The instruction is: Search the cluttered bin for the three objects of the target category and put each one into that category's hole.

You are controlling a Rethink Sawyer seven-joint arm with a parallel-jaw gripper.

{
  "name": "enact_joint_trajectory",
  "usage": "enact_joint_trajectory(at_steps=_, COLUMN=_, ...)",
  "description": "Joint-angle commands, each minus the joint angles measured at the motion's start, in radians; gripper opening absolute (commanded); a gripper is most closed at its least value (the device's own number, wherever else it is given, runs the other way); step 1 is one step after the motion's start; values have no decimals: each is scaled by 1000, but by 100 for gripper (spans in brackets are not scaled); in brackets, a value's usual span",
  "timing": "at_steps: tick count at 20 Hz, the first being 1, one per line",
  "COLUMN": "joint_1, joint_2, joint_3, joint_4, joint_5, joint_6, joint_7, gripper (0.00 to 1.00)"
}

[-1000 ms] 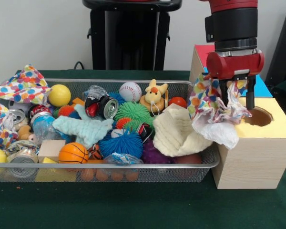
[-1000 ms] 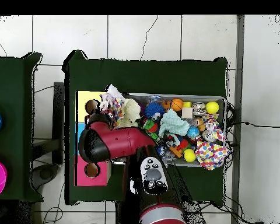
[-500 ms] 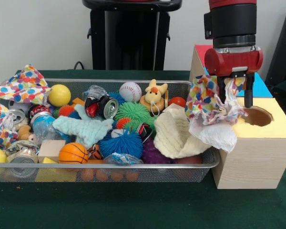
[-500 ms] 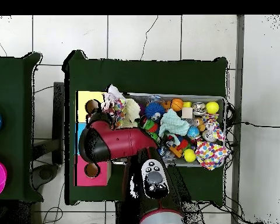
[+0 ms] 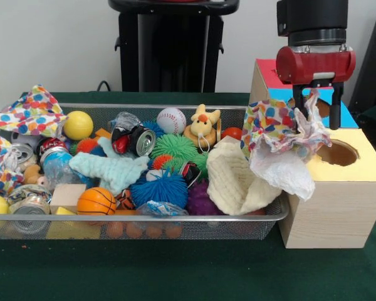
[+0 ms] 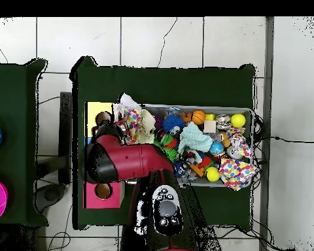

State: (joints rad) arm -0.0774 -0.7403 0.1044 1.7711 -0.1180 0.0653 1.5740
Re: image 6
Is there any blue spiky puffer ball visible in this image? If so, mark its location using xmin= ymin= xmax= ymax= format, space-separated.
xmin=162 ymin=114 xmax=186 ymax=134

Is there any wooden box with three holes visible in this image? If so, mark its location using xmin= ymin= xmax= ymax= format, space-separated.
xmin=83 ymin=101 xmax=126 ymax=210

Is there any yellow ball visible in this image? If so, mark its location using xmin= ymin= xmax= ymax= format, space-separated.
xmin=204 ymin=166 xmax=220 ymax=182
xmin=230 ymin=113 xmax=247 ymax=129

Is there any silver mesh bin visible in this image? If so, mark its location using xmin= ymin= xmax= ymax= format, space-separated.
xmin=142 ymin=103 xmax=254 ymax=188

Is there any dark green covered side table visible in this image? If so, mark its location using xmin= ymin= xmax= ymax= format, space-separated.
xmin=0 ymin=58 xmax=49 ymax=227

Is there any light blue muslin cloth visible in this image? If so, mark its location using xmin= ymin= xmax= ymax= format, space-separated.
xmin=177 ymin=122 xmax=213 ymax=155

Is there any cream muslin cloth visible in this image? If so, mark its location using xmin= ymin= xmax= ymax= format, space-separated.
xmin=138 ymin=109 xmax=156 ymax=144

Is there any dark green table cloth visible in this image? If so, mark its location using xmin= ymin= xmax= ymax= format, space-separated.
xmin=69 ymin=56 xmax=256 ymax=231

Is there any orange toy basketball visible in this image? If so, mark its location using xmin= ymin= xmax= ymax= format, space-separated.
xmin=191 ymin=110 xmax=207 ymax=126

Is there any wooden cube block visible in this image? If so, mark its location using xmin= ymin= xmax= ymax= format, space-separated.
xmin=203 ymin=120 xmax=217 ymax=133

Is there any black cable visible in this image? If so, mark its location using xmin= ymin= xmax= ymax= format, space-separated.
xmin=253 ymin=135 xmax=314 ymax=144

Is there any polka dot cloth white backing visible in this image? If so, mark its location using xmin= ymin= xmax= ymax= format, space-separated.
xmin=112 ymin=93 xmax=143 ymax=146

